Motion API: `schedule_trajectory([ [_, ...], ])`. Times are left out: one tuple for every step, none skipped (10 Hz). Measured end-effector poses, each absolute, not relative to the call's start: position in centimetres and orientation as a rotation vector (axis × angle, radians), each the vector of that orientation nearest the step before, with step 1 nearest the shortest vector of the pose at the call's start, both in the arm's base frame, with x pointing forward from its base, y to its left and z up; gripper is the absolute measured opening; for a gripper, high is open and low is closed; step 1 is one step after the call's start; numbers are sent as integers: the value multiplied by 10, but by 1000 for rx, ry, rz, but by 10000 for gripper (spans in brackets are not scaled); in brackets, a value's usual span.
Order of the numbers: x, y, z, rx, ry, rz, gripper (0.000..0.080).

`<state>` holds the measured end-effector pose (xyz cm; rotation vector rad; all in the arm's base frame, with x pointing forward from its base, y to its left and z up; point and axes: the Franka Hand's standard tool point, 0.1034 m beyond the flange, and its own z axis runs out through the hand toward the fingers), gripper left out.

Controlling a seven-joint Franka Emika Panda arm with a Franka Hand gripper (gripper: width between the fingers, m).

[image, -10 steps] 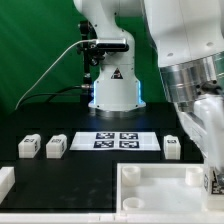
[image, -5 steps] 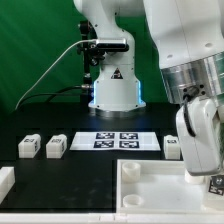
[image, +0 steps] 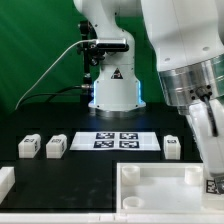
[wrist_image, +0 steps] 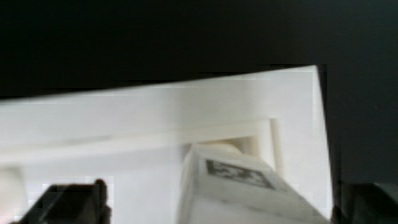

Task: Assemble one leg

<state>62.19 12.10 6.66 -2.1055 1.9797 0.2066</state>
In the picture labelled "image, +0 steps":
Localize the white square tabletop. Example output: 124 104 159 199
114 162 224 214

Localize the silver camera on stand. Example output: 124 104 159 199
96 38 129 52

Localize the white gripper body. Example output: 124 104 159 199
186 96 224 177

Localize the white block left edge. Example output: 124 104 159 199
0 167 15 204

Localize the white sheet with tags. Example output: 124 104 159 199
70 132 160 151

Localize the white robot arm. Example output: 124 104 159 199
73 0 224 178

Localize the black camera stand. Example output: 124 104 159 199
77 20 104 105

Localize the black cable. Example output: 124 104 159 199
19 84 94 105

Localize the grey cable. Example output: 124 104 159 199
14 39 98 111

